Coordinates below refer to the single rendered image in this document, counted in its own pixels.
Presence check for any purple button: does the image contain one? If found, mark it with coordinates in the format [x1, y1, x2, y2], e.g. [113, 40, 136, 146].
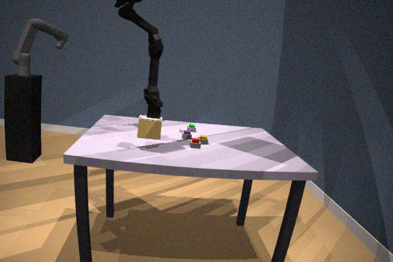
[182, 130, 192, 140]

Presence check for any red button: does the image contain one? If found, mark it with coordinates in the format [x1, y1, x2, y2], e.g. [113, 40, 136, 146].
[190, 138, 201, 149]

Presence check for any yellow button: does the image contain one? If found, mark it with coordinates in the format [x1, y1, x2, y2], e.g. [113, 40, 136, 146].
[198, 135, 208, 145]

